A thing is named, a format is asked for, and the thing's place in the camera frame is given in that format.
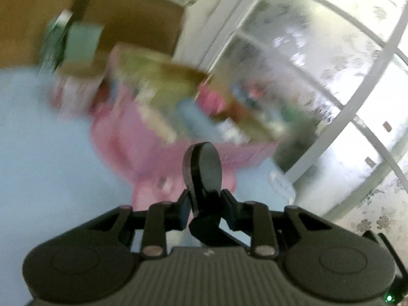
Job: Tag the blue folded cloth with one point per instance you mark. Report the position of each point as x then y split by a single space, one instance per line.
199 125

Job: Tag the teal green small box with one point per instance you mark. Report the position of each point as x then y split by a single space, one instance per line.
81 43

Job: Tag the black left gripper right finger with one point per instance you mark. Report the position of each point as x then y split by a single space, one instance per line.
271 232

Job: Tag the pink soft toy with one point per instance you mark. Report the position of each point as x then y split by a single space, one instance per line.
209 101

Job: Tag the black soft pouch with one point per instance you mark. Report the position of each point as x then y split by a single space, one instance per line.
202 172

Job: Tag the pink white round cup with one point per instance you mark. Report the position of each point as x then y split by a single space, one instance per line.
74 88

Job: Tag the brown chair back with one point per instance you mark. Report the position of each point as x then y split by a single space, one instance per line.
152 24

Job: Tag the blue pig cartoon mat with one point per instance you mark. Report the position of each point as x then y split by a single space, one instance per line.
51 178

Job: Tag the pink gold storage box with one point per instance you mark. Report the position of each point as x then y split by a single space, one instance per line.
139 134

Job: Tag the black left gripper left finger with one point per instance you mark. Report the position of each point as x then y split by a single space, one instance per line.
120 225

